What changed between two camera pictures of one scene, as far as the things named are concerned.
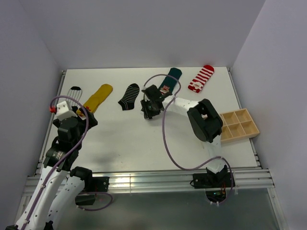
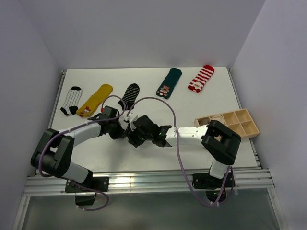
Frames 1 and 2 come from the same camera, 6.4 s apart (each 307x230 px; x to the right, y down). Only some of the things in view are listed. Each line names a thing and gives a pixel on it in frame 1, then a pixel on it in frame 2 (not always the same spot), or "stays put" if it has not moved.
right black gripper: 158,113 → 133,138
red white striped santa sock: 198,82 stays put
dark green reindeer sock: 169,84 stays put
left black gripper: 92,122 → 120,133
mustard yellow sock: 94,102 stays put
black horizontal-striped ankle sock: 127,100 stays put
